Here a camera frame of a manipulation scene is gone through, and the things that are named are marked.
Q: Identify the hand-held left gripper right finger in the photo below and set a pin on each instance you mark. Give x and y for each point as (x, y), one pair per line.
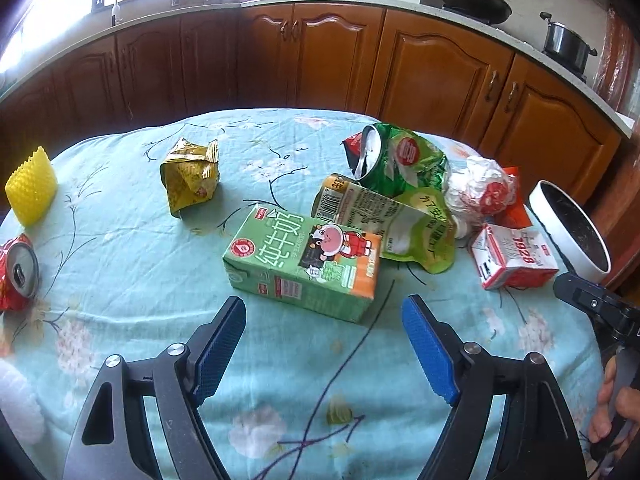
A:
(425, 350)

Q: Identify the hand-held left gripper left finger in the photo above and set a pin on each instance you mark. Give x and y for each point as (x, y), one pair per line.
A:
(220, 355)

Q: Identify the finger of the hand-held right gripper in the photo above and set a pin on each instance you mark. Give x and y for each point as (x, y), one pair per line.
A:
(577, 290)

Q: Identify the white round trash bin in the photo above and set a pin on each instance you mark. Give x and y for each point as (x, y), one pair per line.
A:
(550, 220)

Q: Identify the red snack wrapper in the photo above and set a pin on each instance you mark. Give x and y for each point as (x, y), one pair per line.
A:
(517, 210)

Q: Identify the green milk carton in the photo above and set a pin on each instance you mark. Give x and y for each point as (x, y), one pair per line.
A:
(300, 265)

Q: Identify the yellow snack wrapper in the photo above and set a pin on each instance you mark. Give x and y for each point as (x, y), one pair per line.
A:
(190, 175)

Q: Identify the person's right hand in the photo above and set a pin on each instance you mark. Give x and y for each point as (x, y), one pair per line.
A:
(607, 420)

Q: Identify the red and white small carton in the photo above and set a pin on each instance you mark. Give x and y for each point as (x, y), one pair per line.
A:
(515, 257)

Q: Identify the teal floral tablecloth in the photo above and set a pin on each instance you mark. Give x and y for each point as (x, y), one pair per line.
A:
(150, 270)

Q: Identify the green and white drink pouch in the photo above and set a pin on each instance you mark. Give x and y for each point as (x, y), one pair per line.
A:
(400, 230)

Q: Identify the white crumpled plastic wrapper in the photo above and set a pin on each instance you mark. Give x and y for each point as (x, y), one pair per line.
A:
(475, 185)

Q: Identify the crushed green can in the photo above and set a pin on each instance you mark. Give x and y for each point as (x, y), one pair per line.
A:
(405, 160)

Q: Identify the white foam net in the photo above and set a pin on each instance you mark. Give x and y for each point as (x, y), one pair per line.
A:
(17, 400)

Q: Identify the crushed red can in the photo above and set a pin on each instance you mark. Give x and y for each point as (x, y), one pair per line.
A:
(12, 275)

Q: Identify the plastic-wrapped wooden cabinet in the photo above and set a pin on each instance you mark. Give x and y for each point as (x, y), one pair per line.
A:
(617, 60)

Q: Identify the dark steel cooking pot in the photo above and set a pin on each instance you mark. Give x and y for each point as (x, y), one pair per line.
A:
(567, 42)

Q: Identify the yellow foam fruit net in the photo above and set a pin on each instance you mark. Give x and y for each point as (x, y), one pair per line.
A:
(30, 185)

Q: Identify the brown wooden kitchen cabinets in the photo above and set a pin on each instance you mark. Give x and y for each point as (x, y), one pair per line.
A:
(310, 60)

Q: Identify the white kitchen countertop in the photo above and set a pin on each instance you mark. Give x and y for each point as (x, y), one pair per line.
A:
(400, 7)

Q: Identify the chrome sink faucet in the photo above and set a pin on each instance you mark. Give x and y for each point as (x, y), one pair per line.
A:
(114, 7)

